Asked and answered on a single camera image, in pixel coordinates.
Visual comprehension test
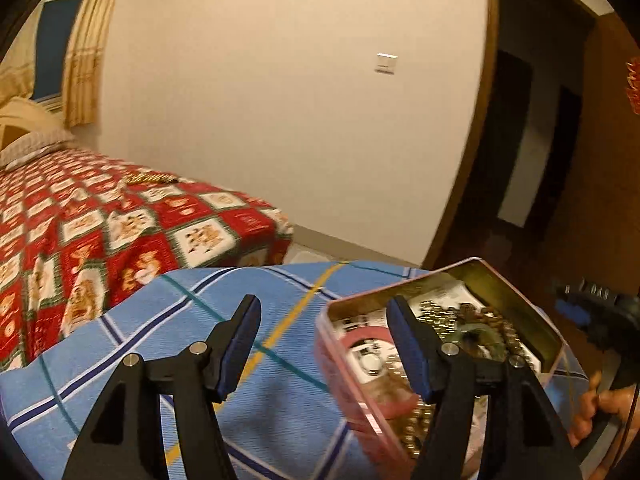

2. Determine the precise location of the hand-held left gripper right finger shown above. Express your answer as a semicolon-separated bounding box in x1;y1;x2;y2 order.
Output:
386;294;584;480

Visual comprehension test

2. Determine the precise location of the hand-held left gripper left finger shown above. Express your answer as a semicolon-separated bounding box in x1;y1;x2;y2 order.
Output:
62;294;262;480

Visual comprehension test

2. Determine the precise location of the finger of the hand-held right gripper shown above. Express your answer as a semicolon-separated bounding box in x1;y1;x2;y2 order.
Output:
550;279;626;330

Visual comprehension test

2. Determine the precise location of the metal bead chain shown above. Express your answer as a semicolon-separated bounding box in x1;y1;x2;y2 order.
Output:
399;299;473;461

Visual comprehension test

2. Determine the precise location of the pink tin box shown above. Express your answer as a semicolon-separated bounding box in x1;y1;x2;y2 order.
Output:
315;257;589;480

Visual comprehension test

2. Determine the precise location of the brown leather strap watch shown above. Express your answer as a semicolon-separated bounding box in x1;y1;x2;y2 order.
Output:
456;305;507;362

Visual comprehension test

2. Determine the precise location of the person's right hand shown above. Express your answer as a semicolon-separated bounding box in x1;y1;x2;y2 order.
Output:
569;370;640;450

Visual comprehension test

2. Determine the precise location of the blue plaid bed sheet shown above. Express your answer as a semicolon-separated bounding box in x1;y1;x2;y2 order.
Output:
0;260;589;480

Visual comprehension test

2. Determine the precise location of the wooden door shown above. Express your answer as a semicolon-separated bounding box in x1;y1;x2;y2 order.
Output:
575;2;640;293

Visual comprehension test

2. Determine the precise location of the red printed bedspread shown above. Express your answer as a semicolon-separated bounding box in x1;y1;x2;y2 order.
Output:
0;147;294;372

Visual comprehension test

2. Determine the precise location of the small gold object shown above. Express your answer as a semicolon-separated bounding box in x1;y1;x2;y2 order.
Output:
122;172;179;186

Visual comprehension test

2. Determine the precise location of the red door ornament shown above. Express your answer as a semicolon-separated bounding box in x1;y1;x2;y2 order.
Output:
624;56;640;107

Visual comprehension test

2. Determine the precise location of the striped pillow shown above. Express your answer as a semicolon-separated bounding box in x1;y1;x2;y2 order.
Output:
0;127;77;169

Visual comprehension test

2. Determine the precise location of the white pillow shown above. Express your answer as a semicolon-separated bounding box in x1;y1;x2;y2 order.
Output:
0;97;62;152

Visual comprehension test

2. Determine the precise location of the narrow beige curtain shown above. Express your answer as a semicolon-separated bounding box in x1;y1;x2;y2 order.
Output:
62;0;124;129

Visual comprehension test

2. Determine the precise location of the wide beige curtain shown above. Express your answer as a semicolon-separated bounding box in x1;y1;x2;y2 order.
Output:
0;57;37;107

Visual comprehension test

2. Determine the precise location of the window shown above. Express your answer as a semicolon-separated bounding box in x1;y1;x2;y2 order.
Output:
31;0;89;102

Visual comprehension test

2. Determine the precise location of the brown wooden bead string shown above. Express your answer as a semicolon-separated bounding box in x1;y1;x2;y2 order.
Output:
477;307;542;373

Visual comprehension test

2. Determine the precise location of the thin dark cable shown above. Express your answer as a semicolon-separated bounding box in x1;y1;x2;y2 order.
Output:
620;385;640;480

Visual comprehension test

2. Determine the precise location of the wooden door frame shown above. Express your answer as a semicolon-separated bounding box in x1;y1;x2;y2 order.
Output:
422;0;501;272

